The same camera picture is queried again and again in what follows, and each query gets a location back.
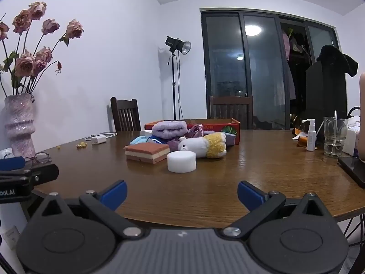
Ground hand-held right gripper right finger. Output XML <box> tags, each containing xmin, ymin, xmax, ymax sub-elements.
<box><xmin>222</xmin><ymin>180</ymin><xmax>332</xmax><ymax>240</ymax></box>

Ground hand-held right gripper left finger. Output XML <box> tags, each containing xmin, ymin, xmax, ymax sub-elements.
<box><xmin>41</xmin><ymin>180</ymin><xmax>144</xmax><ymax>240</ymax></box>

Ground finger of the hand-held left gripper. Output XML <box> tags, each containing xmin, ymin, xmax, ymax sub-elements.
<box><xmin>0</xmin><ymin>164</ymin><xmax>59</xmax><ymax>188</ymax></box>
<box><xmin>0</xmin><ymin>156</ymin><xmax>26</xmax><ymax>172</ymax></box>

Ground brown layered rectangular sponge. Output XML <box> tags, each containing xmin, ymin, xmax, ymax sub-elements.
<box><xmin>124</xmin><ymin>143</ymin><xmax>170</xmax><ymax>164</ymax></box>

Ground red cardboard box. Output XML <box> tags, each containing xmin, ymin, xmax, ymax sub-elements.
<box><xmin>144</xmin><ymin>118</ymin><xmax>241</xmax><ymax>146</ymax></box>

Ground white and yellow plush toy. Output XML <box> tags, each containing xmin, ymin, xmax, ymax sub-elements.
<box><xmin>177</xmin><ymin>133</ymin><xmax>228</xmax><ymax>159</ymax></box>

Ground white round sponge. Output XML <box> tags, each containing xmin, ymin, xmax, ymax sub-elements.
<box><xmin>167</xmin><ymin>151</ymin><xmax>197</xmax><ymax>173</ymax></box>

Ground lilac towel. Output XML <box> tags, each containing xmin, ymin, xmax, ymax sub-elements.
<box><xmin>151</xmin><ymin>121</ymin><xmax>189</xmax><ymax>140</ymax></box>

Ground eyeglasses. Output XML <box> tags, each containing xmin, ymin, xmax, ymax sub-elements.
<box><xmin>24</xmin><ymin>152</ymin><xmax>52</xmax><ymax>166</ymax></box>

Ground pink ribbed ceramic vase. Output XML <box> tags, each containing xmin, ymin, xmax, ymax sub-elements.
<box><xmin>4</xmin><ymin>93</ymin><xmax>37</xmax><ymax>158</ymax></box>

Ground orange packet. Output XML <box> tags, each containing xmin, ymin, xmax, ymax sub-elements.
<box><xmin>292</xmin><ymin>128</ymin><xmax>308</xmax><ymax>148</ymax></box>

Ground dark wooden slatted chair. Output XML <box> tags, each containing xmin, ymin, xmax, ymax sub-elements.
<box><xmin>110</xmin><ymin>96</ymin><xmax>142</xmax><ymax>132</ymax></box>

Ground white spray bottle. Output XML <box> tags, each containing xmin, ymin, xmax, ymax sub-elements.
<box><xmin>302</xmin><ymin>119</ymin><xmax>317</xmax><ymax>152</ymax></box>

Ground purple satin cloth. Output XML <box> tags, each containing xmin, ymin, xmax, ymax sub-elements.
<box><xmin>187</xmin><ymin>124</ymin><xmax>204</xmax><ymax>137</ymax></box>

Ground dark wooden solid-back chair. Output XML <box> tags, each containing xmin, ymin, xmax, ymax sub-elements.
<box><xmin>209</xmin><ymin>95</ymin><xmax>254</xmax><ymax>130</ymax></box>

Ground clear drinking glass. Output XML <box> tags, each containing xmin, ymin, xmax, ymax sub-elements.
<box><xmin>323</xmin><ymin>116</ymin><xmax>349</xmax><ymax>158</ymax></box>

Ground dried pink rose bouquet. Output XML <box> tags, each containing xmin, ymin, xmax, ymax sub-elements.
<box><xmin>0</xmin><ymin>1</ymin><xmax>84</xmax><ymax>97</ymax></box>

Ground black tablet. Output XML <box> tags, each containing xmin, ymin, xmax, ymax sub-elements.
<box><xmin>338</xmin><ymin>156</ymin><xmax>365</xmax><ymax>190</ymax></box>

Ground black metal table legs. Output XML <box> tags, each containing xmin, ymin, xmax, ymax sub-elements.
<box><xmin>342</xmin><ymin>213</ymin><xmax>365</xmax><ymax>247</ymax></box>

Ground white tissue box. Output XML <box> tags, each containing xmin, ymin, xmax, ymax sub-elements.
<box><xmin>342</xmin><ymin>116</ymin><xmax>362</xmax><ymax>156</ymax></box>

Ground black high-back chair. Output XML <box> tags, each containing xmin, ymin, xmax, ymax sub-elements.
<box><xmin>305</xmin><ymin>61</ymin><xmax>348</xmax><ymax>120</ymax></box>

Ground dark framed sliding glass door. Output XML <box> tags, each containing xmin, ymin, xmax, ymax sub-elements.
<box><xmin>201</xmin><ymin>8</ymin><xmax>343</xmax><ymax>130</ymax></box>

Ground black studio light on stand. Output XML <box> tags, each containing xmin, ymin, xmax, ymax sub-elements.
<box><xmin>165</xmin><ymin>36</ymin><xmax>191</xmax><ymax>120</ymax></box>

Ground black coat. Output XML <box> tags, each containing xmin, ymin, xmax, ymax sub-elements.
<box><xmin>316</xmin><ymin>45</ymin><xmax>358</xmax><ymax>77</ymax></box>

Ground white wall socket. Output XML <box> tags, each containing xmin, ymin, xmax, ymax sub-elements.
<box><xmin>0</xmin><ymin>225</ymin><xmax>19</xmax><ymax>249</ymax></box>

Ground white charger cable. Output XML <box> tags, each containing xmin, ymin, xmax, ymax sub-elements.
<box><xmin>84</xmin><ymin>132</ymin><xmax>117</xmax><ymax>141</ymax></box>

